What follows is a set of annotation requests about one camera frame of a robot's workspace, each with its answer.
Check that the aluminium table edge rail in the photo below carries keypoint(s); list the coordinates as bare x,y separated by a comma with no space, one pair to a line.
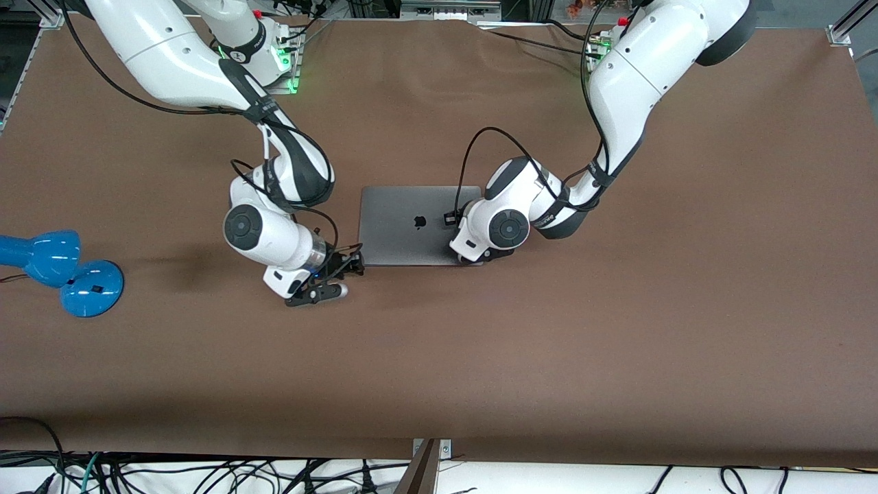
17,82

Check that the aluminium right arm base plate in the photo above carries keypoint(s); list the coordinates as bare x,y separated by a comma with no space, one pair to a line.
293,75

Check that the brown table cloth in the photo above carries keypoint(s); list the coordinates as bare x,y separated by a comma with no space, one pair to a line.
480,357

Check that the dark metal bar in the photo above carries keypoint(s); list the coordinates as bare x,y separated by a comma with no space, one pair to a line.
420,473

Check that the aluminium frame profile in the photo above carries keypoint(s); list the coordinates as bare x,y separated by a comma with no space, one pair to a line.
847,24
49,15

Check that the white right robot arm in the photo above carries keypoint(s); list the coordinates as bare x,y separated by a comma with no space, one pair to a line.
171,62

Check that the blue desk lamp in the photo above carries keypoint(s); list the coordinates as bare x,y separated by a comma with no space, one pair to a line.
48,261

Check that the grey box with sockets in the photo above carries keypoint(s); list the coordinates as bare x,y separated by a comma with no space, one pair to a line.
449,9

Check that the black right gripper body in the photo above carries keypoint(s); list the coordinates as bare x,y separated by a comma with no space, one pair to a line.
337,263

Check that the grey laptop with black keyboard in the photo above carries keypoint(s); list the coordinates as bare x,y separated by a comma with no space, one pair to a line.
405,233

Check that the small aluminium bracket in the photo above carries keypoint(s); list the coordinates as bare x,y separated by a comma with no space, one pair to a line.
444,447

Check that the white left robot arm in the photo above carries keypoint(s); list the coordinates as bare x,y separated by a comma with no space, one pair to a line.
638,68

